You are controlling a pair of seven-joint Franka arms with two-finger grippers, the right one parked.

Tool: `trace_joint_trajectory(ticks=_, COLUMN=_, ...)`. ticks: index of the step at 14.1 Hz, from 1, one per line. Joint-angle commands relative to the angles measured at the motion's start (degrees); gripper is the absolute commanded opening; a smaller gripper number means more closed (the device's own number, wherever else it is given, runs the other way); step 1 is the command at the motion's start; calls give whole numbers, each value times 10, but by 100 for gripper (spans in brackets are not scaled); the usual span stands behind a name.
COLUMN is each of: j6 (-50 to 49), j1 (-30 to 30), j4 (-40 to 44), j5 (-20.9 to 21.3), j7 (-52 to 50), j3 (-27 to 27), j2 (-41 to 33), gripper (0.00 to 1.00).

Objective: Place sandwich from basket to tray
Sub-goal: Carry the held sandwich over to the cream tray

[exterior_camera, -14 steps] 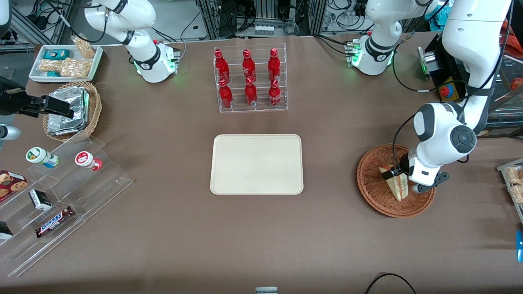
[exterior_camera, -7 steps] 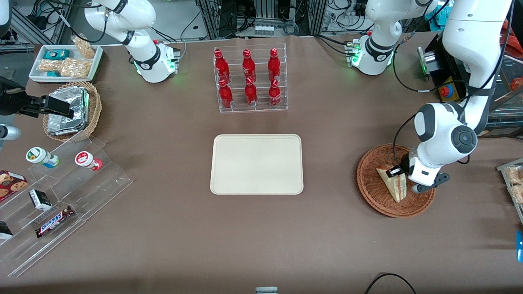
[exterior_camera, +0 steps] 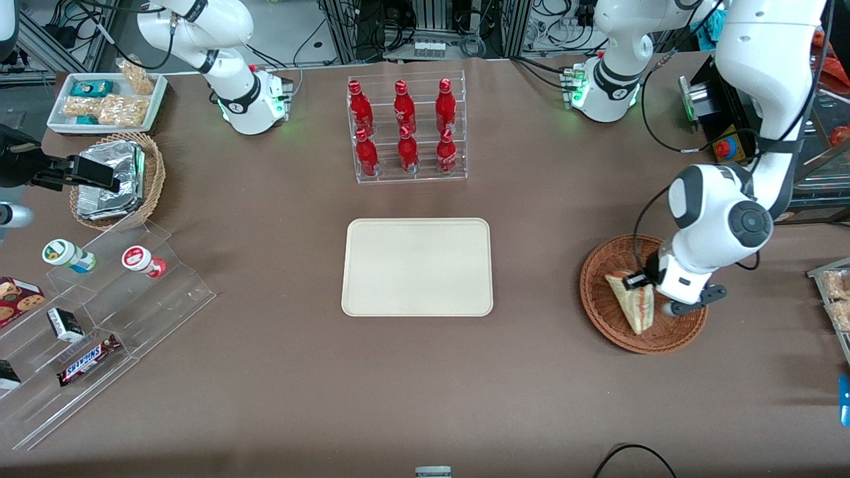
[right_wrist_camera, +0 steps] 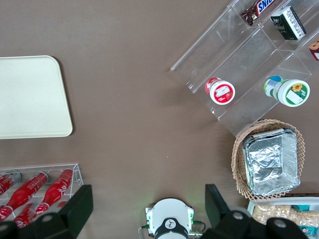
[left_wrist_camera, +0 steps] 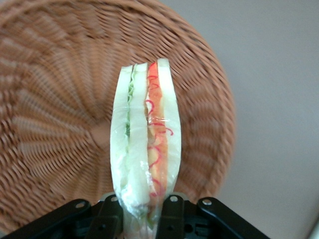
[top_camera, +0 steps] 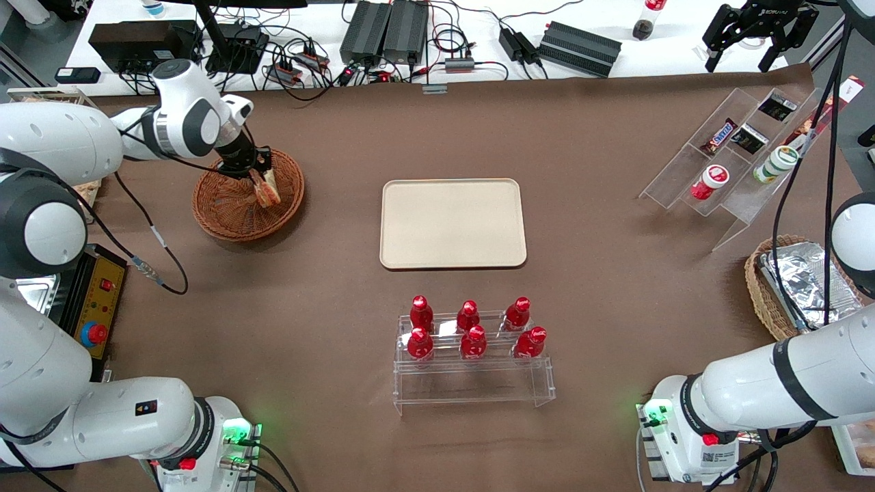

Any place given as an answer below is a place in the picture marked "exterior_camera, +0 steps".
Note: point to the large brown wicker basket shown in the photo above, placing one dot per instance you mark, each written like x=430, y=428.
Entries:
x=604, y=318

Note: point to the black equipment box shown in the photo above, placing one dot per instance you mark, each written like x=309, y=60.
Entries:
x=724, y=109

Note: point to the red lid yogurt cup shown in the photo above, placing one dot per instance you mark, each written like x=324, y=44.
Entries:
x=141, y=259

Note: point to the clear acrylic bottle rack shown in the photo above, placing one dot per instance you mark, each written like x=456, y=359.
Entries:
x=425, y=178

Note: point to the cream plastic serving tray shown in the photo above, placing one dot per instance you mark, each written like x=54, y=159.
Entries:
x=417, y=267

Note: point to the red cookie box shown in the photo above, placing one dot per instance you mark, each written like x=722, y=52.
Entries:
x=18, y=300

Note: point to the white rectangular snack tray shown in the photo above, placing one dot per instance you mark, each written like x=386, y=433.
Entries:
x=58, y=123

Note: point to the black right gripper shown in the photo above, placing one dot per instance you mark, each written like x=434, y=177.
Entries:
x=18, y=167

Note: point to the Snickers chocolate bar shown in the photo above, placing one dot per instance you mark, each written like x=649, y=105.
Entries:
x=87, y=359

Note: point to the blue plastic object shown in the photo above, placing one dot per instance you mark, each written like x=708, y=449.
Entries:
x=845, y=398

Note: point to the large teal snack box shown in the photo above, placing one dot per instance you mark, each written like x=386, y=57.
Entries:
x=92, y=88

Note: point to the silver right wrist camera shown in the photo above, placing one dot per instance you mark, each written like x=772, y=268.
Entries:
x=13, y=216

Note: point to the clear bag of crackers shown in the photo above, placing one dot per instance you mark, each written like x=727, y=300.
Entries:
x=83, y=107
x=137, y=78
x=125, y=111

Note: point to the black white snack pack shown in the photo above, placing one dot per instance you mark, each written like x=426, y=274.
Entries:
x=8, y=376

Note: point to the teal cloth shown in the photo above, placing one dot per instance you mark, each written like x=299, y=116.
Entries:
x=710, y=28

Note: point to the white power strip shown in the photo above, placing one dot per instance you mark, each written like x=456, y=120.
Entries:
x=429, y=50

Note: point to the small tan wicker basket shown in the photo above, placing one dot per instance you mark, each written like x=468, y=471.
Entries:
x=154, y=179

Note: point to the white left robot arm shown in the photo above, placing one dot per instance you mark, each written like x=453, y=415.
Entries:
x=757, y=66

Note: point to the grey device edge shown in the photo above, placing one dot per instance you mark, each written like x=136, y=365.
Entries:
x=433, y=473

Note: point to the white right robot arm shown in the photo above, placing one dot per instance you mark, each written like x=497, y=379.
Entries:
x=226, y=73

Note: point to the clear acrylic stepped stand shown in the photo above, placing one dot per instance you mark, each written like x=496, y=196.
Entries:
x=159, y=312

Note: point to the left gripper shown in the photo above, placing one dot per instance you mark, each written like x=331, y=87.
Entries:
x=651, y=271

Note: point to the red emergency stop button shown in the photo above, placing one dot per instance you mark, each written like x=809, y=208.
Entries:
x=726, y=147

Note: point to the foil wrapped package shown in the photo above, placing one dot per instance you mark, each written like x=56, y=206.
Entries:
x=99, y=207
x=126, y=159

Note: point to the small teal snack box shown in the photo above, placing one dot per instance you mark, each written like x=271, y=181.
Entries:
x=87, y=120

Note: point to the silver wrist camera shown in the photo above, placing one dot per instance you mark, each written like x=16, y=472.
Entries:
x=13, y=216
x=694, y=302

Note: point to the triangle sandwich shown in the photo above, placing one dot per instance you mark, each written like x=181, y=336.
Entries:
x=637, y=312

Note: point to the grey tray with snacks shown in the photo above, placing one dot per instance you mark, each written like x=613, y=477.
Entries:
x=818, y=272

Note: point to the brown table cover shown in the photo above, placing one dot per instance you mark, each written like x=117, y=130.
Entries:
x=279, y=405

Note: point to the aluminium frame structure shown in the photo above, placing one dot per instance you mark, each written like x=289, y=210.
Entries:
x=518, y=26
x=53, y=40

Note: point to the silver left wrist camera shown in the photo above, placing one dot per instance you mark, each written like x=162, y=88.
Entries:
x=694, y=302

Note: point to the clear bag of puffed snacks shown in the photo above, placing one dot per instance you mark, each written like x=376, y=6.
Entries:
x=837, y=284
x=842, y=316

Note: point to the green lid yogurt cup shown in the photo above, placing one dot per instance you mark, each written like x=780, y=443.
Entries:
x=63, y=254

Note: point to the small black white carton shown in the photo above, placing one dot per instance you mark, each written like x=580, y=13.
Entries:
x=65, y=324

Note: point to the red cola bottle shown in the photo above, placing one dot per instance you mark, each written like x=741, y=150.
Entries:
x=408, y=153
x=359, y=109
x=404, y=109
x=366, y=156
x=445, y=106
x=446, y=154

